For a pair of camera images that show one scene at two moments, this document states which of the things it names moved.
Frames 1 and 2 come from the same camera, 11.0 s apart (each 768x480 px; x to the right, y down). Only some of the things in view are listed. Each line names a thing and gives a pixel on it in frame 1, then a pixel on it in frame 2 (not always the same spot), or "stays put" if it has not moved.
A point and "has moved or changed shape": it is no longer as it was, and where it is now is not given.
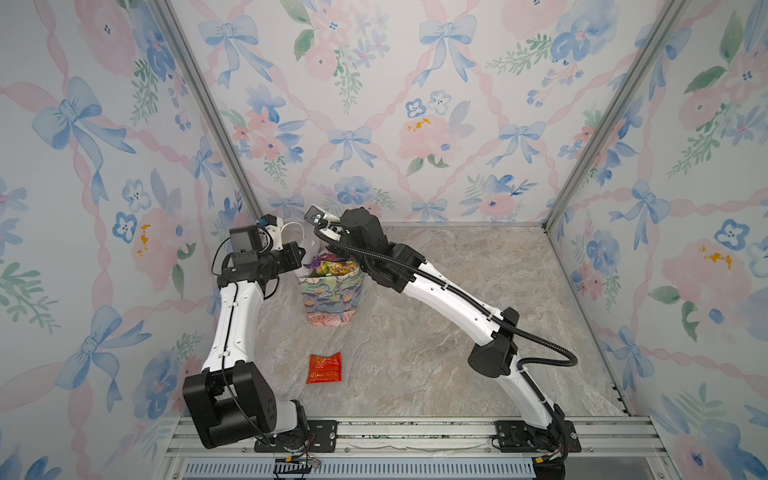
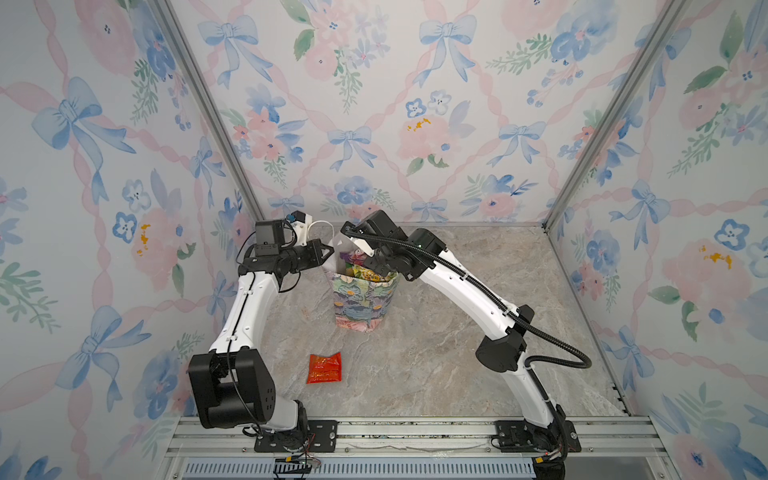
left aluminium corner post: (211, 107) stays put
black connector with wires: (298, 464) stays put
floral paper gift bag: (330, 300) to (360, 304)
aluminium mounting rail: (600, 438) stays put
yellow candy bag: (330, 268) has moved or changed shape
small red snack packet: (324, 369) stays put
